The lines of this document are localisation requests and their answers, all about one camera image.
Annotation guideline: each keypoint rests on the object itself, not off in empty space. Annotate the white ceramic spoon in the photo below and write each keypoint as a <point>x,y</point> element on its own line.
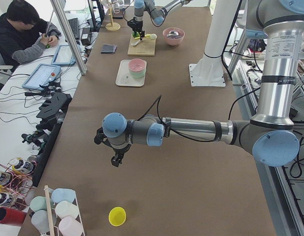
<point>136,43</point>

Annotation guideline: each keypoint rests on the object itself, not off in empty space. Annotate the person in black hoodie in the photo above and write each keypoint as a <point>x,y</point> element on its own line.
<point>24,35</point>

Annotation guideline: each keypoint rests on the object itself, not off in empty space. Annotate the grey folded cloth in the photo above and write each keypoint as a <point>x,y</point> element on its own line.
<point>108,49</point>

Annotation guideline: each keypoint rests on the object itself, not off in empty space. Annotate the wooden cutting board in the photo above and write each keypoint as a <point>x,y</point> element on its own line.
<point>145,48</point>

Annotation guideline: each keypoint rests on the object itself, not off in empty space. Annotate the white cup rack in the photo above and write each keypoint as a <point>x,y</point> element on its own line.
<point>57,213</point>

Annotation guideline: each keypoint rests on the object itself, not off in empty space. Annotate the wooden cup tree stand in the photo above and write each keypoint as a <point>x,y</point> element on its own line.
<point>112,26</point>

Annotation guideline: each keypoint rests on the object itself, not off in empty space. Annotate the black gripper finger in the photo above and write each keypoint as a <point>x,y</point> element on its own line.
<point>116,160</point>

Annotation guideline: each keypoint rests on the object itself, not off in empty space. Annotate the stacked green bowls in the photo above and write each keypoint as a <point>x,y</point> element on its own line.
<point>137,74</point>

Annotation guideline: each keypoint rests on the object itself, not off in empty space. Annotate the small pink bowl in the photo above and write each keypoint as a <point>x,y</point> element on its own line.
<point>136,65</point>

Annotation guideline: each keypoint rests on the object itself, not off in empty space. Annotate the red can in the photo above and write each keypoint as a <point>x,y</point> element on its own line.
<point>12,217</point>

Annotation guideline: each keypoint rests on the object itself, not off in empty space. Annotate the white steamed bun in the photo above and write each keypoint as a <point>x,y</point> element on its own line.
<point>153,36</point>

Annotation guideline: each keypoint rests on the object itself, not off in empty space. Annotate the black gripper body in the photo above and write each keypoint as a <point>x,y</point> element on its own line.
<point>135,25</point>
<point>120,149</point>

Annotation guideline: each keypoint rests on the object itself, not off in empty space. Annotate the cream rabbit tray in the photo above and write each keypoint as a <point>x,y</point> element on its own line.
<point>124,79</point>

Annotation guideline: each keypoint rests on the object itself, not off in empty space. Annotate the metal ice scoop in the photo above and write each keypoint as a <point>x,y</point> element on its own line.
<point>173,34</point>

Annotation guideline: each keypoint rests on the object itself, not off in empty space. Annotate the blue teach pendant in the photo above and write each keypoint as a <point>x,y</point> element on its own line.
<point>63,56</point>
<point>42,76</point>

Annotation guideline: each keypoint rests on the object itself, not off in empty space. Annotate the aluminium frame post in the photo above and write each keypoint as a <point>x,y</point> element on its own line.
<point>58,9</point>

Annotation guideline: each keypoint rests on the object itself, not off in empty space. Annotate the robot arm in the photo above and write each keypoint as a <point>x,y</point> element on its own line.
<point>154,9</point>
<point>268,135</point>

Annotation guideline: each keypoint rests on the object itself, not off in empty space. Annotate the yellow plastic cup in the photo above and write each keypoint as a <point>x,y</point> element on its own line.
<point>117,216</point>

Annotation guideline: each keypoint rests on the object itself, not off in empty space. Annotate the large pink bowl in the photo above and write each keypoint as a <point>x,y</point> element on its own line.
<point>173,42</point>

